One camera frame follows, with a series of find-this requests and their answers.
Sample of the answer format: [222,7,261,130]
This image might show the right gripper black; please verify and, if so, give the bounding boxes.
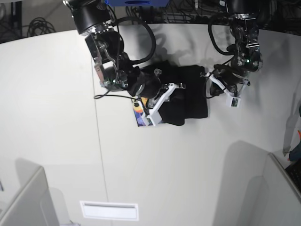
[128,68,183,108]

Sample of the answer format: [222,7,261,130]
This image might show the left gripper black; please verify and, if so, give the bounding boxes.
[203,69,246,96]

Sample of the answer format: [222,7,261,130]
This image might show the black T-shirt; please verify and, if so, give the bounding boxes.
[135,60,210,127]

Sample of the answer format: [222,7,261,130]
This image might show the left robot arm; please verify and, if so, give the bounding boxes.
[207,0,262,98]

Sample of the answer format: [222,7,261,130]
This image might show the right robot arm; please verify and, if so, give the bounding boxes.
[63,0,184,108]

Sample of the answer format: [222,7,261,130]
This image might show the blue box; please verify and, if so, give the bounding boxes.
[105,0,169,7]

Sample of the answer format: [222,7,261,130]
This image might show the beige partition panel right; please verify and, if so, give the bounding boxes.
[261,153,301,226]

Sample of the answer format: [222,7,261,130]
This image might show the beige partition panel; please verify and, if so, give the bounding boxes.
[0,167,60,226]
[261,153,301,226]

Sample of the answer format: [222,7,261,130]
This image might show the white table slot plate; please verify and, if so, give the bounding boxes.
[80,201,139,221]

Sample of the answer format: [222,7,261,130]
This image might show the beige partition panel left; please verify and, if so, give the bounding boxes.
[0,167,60,226]

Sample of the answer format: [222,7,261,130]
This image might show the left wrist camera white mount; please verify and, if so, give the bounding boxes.
[201,71,250,108]

